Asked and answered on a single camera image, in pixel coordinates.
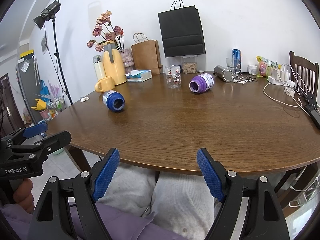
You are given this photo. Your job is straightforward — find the blue plastic cup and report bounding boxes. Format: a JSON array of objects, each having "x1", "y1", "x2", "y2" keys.
[{"x1": 102, "y1": 90, "x2": 125, "y2": 112}]

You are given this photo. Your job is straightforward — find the purple plastic cup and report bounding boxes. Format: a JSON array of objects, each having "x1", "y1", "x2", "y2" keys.
[{"x1": 189, "y1": 73, "x2": 214, "y2": 94}]

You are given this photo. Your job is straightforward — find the person's left hand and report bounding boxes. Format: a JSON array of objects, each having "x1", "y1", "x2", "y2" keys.
[{"x1": 13, "y1": 178, "x2": 35, "y2": 213}]

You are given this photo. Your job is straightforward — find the dark wooden door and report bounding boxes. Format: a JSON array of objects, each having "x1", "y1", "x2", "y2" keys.
[{"x1": 1, "y1": 74, "x2": 25, "y2": 137}]

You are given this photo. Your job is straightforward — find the crumpled white tissue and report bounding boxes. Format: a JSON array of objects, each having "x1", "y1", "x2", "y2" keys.
[{"x1": 80, "y1": 96, "x2": 89, "y2": 102}]

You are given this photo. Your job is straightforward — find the grey refrigerator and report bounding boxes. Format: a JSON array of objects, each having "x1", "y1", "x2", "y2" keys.
[{"x1": 16, "y1": 53, "x2": 43, "y2": 124}]

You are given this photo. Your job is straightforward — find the purple jacket sleeve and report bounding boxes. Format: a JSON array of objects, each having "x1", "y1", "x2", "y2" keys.
[{"x1": 0, "y1": 201, "x2": 187, "y2": 240}]

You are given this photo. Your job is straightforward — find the yellow mug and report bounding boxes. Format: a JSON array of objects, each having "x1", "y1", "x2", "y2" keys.
[{"x1": 95, "y1": 76, "x2": 114, "y2": 93}]

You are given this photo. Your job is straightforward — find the person's grey trousers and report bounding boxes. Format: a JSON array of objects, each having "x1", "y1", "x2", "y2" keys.
[{"x1": 98, "y1": 163, "x2": 214, "y2": 239}]

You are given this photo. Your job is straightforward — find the cream travel bottle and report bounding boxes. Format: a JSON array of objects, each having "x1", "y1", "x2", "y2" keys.
[{"x1": 93, "y1": 55, "x2": 106, "y2": 80}]

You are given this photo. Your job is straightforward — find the yellow thermos jug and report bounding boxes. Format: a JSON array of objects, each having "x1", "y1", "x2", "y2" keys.
[{"x1": 103, "y1": 41, "x2": 127, "y2": 86}]

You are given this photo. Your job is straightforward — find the tissue box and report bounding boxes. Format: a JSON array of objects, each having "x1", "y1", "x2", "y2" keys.
[{"x1": 125, "y1": 70, "x2": 152, "y2": 82}]

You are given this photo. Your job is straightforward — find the studio light on stand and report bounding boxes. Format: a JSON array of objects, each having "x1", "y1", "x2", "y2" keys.
[{"x1": 32, "y1": 0, "x2": 74, "y2": 105}]

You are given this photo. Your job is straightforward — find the pink patterned vase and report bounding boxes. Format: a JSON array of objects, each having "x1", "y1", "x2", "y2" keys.
[{"x1": 120, "y1": 48, "x2": 135, "y2": 74}]

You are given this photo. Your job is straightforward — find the pink artificial flowers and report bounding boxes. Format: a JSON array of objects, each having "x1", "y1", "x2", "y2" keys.
[{"x1": 87, "y1": 10, "x2": 124, "y2": 52}]

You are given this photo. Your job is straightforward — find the black clamp device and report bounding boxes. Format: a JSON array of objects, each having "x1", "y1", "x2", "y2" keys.
[{"x1": 296, "y1": 90, "x2": 320, "y2": 129}]

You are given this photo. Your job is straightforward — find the brown paper bag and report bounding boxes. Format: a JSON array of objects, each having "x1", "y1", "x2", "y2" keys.
[{"x1": 131, "y1": 33, "x2": 162, "y2": 75}]

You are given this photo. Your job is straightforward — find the clear printed glass jar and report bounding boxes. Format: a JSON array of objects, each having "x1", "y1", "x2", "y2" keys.
[{"x1": 164, "y1": 65, "x2": 181, "y2": 89}]

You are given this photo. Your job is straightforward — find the white earphones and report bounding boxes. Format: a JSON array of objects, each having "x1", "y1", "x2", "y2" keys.
[{"x1": 233, "y1": 64, "x2": 258, "y2": 85}]

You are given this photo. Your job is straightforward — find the stainless steel tumbler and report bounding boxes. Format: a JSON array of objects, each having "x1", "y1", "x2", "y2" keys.
[{"x1": 214, "y1": 65, "x2": 233, "y2": 82}]

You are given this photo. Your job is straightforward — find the dark wooden chair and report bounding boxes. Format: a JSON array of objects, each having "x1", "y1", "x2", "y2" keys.
[{"x1": 289, "y1": 51, "x2": 319, "y2": 96}]

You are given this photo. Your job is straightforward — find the colourful snack bag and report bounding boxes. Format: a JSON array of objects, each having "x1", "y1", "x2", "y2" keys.
[{"x1": 256, "y1": 56, "x2": 268, "y2": 77}]

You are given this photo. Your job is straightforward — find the clear food container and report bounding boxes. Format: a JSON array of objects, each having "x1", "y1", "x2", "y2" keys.
[{"x1": 181, "y1": 55, "x2": 197, "y2": 74}]

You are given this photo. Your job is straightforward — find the blue drink can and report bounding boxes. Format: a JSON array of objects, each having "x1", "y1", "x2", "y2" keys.
[{"x1": 232, "y1": 49, "x2": 241, "y2": 67}]

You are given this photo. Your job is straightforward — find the black paper bag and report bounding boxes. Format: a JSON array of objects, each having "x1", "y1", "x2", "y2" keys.
[{"x1": 158, "y1": 0, "x2": 206, "y2": 57}]

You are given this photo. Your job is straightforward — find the white charging cable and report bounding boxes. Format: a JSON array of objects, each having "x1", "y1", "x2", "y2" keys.
[{"x1": 263, "y1": 63, "x2": 309, "y2": 109}]

